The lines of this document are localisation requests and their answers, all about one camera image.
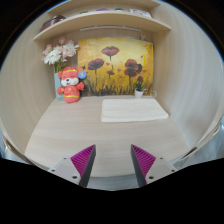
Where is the pink and white flower bouquet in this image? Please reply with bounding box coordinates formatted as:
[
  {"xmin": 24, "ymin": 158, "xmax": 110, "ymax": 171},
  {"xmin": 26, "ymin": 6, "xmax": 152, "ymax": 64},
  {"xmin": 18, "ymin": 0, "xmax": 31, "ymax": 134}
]
[{"xmin": 41, "ymin": 36, "xmax": 80, "ymax": 73}]

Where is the wooden shelf with items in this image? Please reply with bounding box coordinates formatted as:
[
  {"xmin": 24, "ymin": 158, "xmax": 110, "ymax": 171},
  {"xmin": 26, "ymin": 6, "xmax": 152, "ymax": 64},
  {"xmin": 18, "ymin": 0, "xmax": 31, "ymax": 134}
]
[{"xmin": 33, "ymin": 0, "xmax": 173, "ymax": 43}]

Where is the red plush toy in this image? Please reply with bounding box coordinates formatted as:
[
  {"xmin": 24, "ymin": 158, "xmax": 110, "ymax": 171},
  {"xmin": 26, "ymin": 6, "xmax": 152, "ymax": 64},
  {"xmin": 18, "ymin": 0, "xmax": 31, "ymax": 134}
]
[{"xmin": 56, "ymin": 65, "xmax": 88, "ymax": 104}]

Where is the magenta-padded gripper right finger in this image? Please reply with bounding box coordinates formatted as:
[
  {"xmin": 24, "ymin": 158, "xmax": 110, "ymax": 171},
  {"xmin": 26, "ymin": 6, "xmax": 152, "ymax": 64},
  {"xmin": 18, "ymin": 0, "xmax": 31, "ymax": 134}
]
[{"xmin": 130, "ymin": 144, "xmax": 178, "ymax": 188}]

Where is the yellow poppy flower painting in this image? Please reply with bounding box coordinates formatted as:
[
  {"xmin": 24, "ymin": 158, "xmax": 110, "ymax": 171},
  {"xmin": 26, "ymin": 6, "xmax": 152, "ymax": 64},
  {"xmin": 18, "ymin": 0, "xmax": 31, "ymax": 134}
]
[{"xmin": 77, "ymin": 37, "xmax": 155, "ymax": 98}]

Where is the small potted green plant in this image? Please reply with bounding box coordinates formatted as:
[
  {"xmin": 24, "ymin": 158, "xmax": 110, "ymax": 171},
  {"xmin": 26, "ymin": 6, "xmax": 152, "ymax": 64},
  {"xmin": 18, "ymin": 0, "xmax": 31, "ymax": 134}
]
[{"xmin": 133, "ymin": 75, "xmax": 146, "ymax": 99}]

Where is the cream white towel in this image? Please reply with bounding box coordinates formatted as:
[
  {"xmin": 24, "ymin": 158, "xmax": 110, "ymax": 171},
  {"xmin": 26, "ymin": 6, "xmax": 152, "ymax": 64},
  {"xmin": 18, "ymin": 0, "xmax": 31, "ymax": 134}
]
[{"xmin": 100, "ymin": 97, "xmax": 170, "ymax": 124}]

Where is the light blue vase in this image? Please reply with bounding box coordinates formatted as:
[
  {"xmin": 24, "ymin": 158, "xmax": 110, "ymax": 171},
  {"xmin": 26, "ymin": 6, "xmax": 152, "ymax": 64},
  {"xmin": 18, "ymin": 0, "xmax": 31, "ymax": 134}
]
[{"xmin": 53, "ymin": 71, "xmax": 65, "ymax": 100}]

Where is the white cable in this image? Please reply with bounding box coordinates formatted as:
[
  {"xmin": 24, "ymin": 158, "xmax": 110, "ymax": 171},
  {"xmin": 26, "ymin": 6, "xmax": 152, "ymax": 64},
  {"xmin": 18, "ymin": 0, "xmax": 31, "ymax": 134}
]
[{"xmin": 139, "ymin": 30, "xmax": 150, "ymax": 43}]

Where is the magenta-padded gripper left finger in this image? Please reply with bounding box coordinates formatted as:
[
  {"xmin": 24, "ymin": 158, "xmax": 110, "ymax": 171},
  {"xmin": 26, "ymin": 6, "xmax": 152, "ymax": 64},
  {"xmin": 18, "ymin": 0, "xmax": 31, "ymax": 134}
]
[{"xmin": 48, "ymin": 144, "xmax": 97, "ymax": 188}]

